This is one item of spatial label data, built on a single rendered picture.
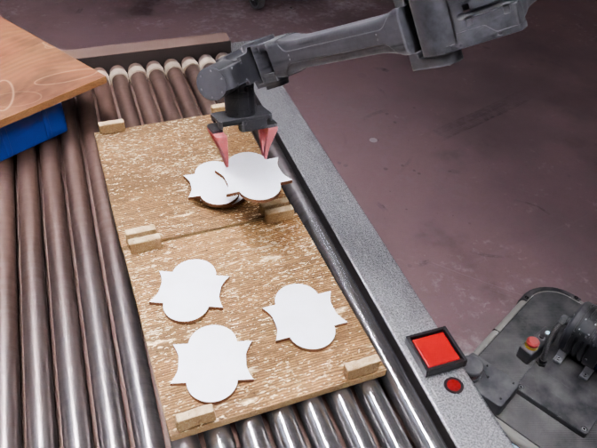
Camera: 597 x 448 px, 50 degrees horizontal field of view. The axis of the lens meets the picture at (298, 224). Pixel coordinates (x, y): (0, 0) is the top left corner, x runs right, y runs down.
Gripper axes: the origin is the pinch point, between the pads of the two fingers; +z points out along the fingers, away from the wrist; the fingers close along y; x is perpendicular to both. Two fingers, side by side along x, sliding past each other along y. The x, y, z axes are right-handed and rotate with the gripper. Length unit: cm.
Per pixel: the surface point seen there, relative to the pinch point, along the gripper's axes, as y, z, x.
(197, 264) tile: -13.8, 14.5, -9.9
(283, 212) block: 5.7, 10.9, -3.9
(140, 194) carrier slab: -19.1, 8.9, 14.2
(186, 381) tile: -22.3, 20.9, -33.1
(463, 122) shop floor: 164, 65, 156
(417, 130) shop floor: 137, 65, 157
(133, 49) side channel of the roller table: -8, -9, 74
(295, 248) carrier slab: 5.0, 15.4, -11.2
